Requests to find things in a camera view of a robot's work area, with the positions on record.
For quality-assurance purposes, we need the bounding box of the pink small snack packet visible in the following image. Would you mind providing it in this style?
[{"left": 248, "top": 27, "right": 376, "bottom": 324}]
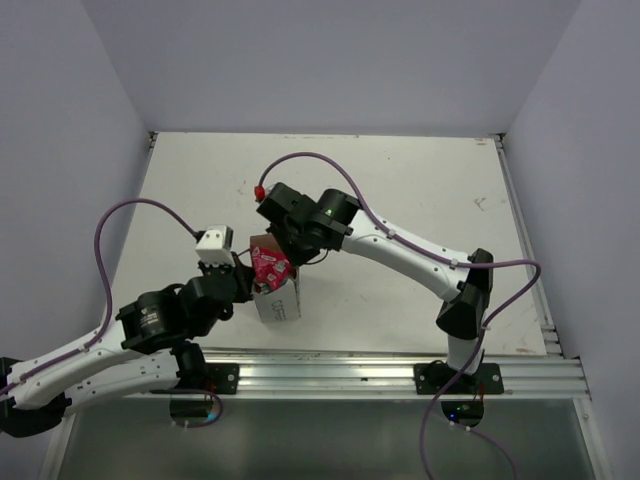
[{"left": 250, "top": 245, "right": 295, "bottom": 292}]

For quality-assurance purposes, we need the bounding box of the white paper coffee bag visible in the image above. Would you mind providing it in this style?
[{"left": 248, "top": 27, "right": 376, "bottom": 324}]
[{"left": 238, "top": 233, "right": 302, "bottom": 325}]

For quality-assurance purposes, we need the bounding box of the red snack packet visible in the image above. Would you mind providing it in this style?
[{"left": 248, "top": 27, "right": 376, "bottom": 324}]
[{"left": 252, "top": 283, "right": 272, "bottom": 295}]

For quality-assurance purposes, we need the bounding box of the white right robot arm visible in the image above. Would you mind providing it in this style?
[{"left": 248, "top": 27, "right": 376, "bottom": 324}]
[{"left": 254, "top": 182, "right": 493, "bottom": 393}]

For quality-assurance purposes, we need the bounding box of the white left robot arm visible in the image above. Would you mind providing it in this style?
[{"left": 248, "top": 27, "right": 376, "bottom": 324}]
[{"left": 1, "top": 262, "right": 255, "bottom": 438}]

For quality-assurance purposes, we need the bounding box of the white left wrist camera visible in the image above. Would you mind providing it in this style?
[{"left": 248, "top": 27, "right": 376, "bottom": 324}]
[{"left": 195, "top": 225, "right": 234, "bottom": 266}]

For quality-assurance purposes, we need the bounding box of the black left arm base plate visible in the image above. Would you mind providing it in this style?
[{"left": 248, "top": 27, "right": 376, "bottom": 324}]
[{"left": 152, "top": 363, "right": 240, "bottom": 395}]

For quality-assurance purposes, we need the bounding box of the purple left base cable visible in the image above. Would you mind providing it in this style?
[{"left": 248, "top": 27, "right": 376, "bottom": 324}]
[{"left": 169, "top": 387, "right": 224, "bottom": 429}]

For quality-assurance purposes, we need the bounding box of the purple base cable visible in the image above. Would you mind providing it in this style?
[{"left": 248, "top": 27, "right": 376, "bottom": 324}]
[
  {"left": 169, "top": 387, "right": 224, "bottom": 429},
  {"left": 417, "top": 324, "right": 521, "bottom": 480}
]

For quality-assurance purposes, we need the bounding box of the aluminium rail frame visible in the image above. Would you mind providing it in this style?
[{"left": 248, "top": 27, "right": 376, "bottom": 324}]
[{"left": 62, "top": 349, "right": 591, "bottom": 401}]

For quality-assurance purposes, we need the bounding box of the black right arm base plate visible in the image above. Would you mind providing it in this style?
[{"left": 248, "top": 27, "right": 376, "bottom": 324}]
[{"left": 413, "top": 360, "right": 505, "bottom": 395}]

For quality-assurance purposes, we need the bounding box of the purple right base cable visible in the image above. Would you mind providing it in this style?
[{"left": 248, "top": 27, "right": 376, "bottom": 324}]
[{"left": 417, "top": 324, "right": 521, "bottom": 480}]

